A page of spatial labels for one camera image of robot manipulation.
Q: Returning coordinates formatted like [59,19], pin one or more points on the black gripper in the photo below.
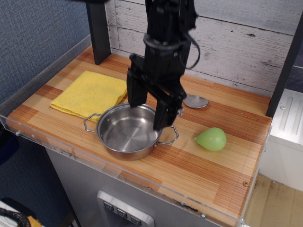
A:
[158,73]

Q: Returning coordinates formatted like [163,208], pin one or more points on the stainless steel two-handled pan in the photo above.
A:
[127,132]

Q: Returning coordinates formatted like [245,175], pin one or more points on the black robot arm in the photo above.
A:
[169,22]

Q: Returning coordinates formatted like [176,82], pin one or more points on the folded yellow cloth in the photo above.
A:
[91,93]

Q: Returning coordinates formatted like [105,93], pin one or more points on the green plastic pear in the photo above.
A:
[213,139]

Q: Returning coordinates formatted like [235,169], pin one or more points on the silver cabinet with button panel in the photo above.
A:
[101,200]

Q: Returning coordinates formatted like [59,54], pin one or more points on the white aluminium side block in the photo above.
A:
[282,159]

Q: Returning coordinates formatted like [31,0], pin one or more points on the yellow object bottom left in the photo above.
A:
[34,222]

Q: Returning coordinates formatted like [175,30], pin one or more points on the blue-handled metal spoon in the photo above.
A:
[195,102]

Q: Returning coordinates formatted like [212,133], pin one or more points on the black left vertical post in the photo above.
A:
[98,29]

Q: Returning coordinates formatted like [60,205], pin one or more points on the black vertical post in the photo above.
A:
[98,29]
[286,69]

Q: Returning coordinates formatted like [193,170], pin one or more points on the black right vertical post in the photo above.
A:
[286,69]

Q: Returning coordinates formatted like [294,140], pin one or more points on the clear acrylic guard rail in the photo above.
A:
[214,185]

